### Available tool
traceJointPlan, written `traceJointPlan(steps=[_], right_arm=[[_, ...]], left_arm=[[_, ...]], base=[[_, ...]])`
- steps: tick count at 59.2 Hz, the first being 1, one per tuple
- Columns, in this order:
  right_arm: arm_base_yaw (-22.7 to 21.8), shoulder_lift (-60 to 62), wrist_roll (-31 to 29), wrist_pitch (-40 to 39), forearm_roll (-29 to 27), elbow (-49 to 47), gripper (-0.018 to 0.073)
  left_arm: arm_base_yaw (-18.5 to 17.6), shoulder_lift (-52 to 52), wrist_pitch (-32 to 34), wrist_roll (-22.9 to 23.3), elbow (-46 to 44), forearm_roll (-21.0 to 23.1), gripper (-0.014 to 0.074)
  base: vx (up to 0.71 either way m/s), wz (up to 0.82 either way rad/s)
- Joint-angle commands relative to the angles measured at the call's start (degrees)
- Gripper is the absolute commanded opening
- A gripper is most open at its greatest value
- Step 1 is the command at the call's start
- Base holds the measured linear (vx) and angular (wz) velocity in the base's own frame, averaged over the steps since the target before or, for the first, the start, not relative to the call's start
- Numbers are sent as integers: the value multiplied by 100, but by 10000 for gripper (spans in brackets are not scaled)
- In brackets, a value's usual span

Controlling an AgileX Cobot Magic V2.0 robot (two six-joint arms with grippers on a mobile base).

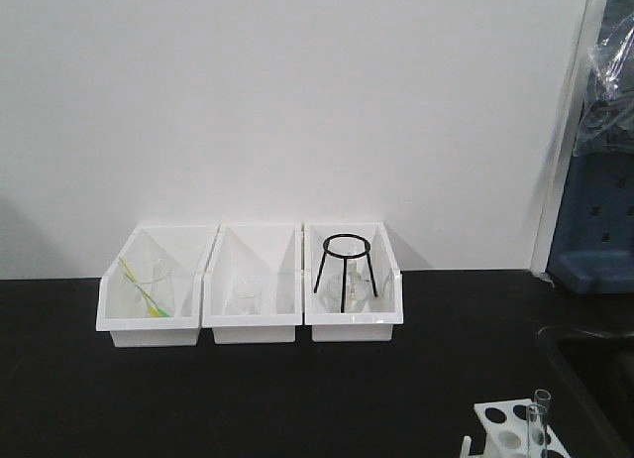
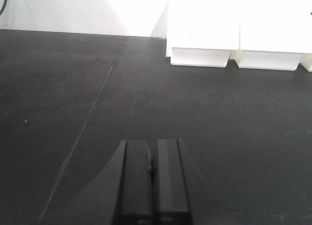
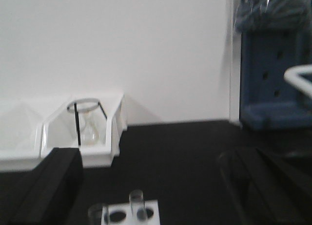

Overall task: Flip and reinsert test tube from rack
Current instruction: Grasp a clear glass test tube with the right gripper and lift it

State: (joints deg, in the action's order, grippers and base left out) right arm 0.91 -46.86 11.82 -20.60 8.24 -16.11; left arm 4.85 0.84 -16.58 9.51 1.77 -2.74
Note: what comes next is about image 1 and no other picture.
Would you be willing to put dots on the clear glass test tube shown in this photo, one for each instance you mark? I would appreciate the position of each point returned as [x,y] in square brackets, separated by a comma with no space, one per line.
[536,435]
[542,398]

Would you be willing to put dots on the blue-grey pegboard drying rack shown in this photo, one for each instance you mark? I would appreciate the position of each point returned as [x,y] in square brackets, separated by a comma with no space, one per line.
[592,247]

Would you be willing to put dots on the white test tube rack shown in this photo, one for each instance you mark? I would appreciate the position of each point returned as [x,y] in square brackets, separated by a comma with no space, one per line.
[504,424]

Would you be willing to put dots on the black metal tripod stand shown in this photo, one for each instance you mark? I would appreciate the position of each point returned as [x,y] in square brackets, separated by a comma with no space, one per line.
[343,247]

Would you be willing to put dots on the clear round glass flask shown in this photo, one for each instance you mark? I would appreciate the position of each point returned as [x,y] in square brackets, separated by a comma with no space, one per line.
[345,289]

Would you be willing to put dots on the white right storage bin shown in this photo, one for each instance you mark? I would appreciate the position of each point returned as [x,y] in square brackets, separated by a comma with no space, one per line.
[381,314]

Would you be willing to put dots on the white storage bin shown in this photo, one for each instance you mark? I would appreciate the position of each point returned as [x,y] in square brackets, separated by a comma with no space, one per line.
[381,314]
[187,250]
[269,253]

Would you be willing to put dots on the white middle storage bin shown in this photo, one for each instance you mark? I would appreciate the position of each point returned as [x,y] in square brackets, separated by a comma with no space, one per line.
[269,253]

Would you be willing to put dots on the clear glass beaker middle bin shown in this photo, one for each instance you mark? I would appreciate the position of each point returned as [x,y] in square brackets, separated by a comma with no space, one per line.
[247,297]

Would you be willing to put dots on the clear glass beaker bin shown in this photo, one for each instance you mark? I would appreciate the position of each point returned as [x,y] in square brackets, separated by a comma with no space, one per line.
[160,286]
[247,297]

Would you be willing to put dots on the clear glass beaker left bin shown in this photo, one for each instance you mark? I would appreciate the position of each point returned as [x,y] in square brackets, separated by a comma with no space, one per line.
[160,286]

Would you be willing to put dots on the white left storage bin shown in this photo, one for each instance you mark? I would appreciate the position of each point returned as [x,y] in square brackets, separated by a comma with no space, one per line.
[187,250]

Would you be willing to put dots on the yellow green dropper pipette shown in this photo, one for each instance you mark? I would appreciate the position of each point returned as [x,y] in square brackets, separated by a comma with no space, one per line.
[152,307]

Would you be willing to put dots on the plastic bag of dark items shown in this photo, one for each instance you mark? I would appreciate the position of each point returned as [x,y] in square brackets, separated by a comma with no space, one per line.
[606,124]

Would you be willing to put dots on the black sink basin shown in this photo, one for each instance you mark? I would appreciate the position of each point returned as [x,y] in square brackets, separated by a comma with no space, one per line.
[598,366]

